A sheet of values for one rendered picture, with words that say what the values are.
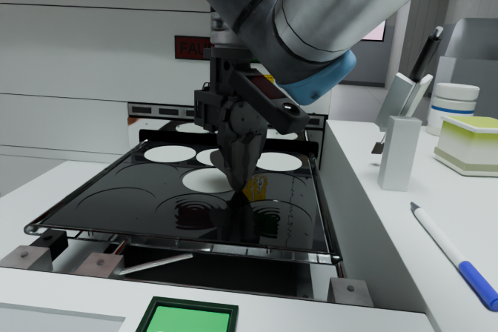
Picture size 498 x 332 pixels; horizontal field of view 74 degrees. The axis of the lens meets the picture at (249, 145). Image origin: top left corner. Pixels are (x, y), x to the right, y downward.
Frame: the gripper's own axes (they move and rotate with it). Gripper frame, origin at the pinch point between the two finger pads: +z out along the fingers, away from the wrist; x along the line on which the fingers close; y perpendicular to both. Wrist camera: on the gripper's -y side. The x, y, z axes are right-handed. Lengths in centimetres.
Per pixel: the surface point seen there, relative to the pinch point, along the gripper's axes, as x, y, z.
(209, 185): 2.1, 5.2, 1.2
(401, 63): -789, 244, 18
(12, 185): 17, 65, 18
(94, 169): 4.9, 42.4, 9.3
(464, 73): -447, 54, 8
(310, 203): -5.1, -9.1, 1.2
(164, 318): 25.1, -17.4, -5.2
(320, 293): 1.2, -15.6, 9.2
